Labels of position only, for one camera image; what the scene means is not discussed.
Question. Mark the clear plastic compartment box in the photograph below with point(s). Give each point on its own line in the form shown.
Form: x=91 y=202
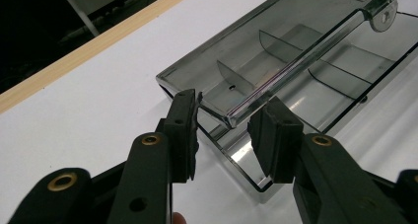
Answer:
x=295 y=62

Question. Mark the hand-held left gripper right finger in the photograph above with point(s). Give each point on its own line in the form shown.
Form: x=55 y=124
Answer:
x=277 y=141

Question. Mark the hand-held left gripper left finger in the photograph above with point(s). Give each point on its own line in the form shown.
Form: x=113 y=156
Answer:
x=182 y=135

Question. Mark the white metal desk frame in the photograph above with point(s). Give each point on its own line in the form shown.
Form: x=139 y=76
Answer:
x=85 y=10

